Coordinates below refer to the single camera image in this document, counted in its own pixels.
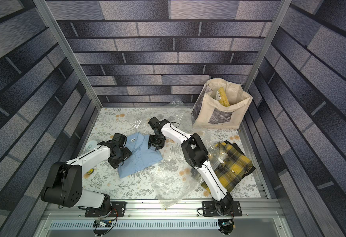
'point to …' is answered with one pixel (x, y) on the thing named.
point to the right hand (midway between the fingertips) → (151, 146)
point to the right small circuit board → (226, 226)
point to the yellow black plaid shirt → (230, 165)
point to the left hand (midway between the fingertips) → (128, 157)
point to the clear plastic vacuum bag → (175, 179)
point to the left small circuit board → (99, 223)
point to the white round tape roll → (91, 144)
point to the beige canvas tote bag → (207, 112)
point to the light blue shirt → (143, 156)
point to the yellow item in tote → (223, 99)
